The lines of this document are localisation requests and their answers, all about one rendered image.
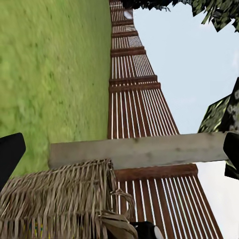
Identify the wicker basket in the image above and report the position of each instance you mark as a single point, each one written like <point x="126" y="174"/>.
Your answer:
<point x="57" y="197"/>

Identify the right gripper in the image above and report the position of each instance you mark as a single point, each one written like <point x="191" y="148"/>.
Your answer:
<point x="110" y="235"/>

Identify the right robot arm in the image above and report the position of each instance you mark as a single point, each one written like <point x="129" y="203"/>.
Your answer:
<point x="145" y="230"/>

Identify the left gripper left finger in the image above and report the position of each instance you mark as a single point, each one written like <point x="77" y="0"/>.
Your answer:
<point x="12" y="148"/>

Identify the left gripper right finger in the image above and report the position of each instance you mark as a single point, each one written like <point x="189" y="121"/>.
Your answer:
<point x="231" y="148"/>

